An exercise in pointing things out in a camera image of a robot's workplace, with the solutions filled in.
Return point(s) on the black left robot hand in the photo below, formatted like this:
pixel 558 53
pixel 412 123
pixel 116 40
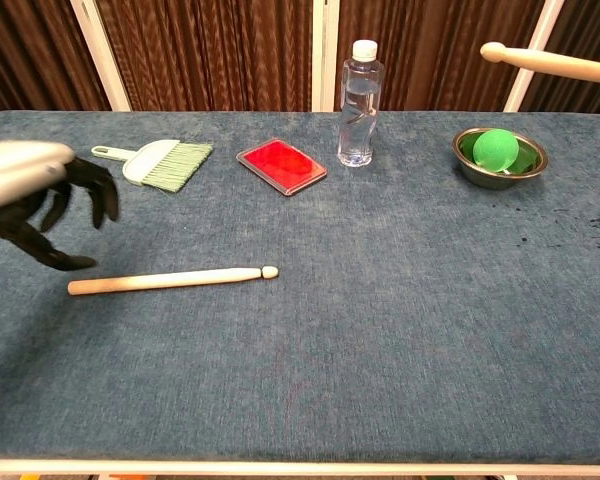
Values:
pixel 87 180

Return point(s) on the pale wooden drumstick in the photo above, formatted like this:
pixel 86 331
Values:
pixel 170 280
pixel 555 62

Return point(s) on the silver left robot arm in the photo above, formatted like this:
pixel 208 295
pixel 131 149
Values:
pixel 15 167

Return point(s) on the mint green hand brush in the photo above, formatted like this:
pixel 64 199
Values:
pixel 155 162

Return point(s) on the brown pleated curtain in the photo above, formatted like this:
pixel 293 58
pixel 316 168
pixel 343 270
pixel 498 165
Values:
pixel 215 50

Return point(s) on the red ink pad case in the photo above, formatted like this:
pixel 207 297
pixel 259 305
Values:
pixel 281 165

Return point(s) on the blue fabric table cover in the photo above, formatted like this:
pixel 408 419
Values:
pixel 300 340

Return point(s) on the clear plastic water bottle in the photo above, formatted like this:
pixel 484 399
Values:
pixel 360 115

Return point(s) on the green foam ball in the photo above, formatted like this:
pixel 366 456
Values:
pixel 495 150

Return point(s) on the stainless steel bowl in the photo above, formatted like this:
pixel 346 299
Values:
pixel 500 177

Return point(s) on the white metal frame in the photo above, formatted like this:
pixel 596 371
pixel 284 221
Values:
pixel 325 55

